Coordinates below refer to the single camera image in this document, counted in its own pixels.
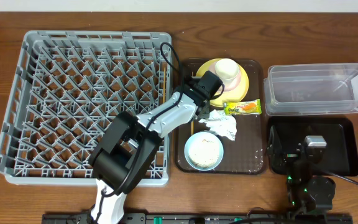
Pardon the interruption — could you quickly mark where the wooden chopstick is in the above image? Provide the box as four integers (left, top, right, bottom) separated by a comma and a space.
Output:
191, 72, 194, 136
162, 68, 167, 103

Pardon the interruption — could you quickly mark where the white tissue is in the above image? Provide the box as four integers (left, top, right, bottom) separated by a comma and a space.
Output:
199, 110, 237, 141

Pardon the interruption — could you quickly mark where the yellow pandan cake wrapper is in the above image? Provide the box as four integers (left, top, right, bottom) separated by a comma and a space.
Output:
223, 99, 262, 115

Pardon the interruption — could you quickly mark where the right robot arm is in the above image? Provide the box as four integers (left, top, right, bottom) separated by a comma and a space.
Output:
267, 126, 336, 218

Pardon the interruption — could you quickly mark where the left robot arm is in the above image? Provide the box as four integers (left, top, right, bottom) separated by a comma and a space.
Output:
89, 71, 224, 223

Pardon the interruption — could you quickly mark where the grey dishwasher rack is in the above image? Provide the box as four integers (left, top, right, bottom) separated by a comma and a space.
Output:
0, 30, 172, 186

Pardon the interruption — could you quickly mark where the cream plastic cup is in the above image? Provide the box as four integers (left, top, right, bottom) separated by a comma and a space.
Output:
214, 58, 239, 85

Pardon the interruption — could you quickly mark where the pink plastic bowl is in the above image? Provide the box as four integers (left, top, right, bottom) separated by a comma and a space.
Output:
223, 70, 241, 91

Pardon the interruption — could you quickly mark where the yellow plastic plate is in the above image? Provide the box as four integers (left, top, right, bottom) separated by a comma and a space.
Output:
196, 58, 249, 108

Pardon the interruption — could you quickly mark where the dark brown serving tray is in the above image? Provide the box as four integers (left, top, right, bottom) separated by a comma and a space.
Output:
173, 59, 266, 175

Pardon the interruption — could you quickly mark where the light blue rice bowl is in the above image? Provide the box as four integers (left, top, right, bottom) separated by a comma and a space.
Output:
184, 131, 224, 171

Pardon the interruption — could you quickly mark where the black plastic tray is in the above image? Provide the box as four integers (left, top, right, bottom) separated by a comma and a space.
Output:
268, 116, 358, 177

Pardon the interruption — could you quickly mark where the clear plastic bin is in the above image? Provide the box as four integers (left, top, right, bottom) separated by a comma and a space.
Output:
264, 63, 358, 116

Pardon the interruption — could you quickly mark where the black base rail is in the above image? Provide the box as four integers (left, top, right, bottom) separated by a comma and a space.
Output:
41, 212, 354, 224

